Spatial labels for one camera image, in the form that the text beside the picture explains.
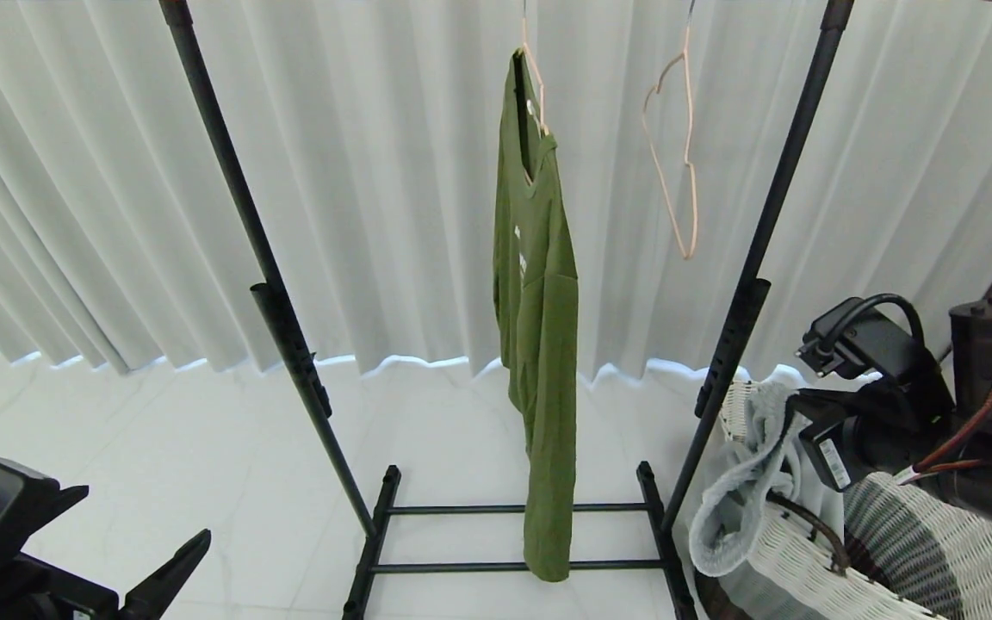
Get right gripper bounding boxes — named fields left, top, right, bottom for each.
left=784, top=387, right=893, bottom=493

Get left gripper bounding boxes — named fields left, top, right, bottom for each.
left=0, top=530, right=213, bottom=620

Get pale grey shorts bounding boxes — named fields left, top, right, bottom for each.
left=690, top=381, right=846, bottom=578

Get pink clothes hanger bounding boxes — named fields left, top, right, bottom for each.
left=518, top=0, right=551, bottom=139
left=641, top=0, right=700, bottom=261

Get green printed t-shirt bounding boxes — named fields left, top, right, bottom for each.
left=493, top=47, right=580, bottom=584

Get white laundry basket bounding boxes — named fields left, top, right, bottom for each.
left=690, top=379, right=992, bottom=620

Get black clothes rack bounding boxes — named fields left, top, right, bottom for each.
left=158, top=0, right=854, bottom=620

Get white curtain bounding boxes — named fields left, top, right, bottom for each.
left=0, top=0, right=992, bottom=380

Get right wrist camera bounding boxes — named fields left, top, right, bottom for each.
left=796, top=297, right=955, bottom=431

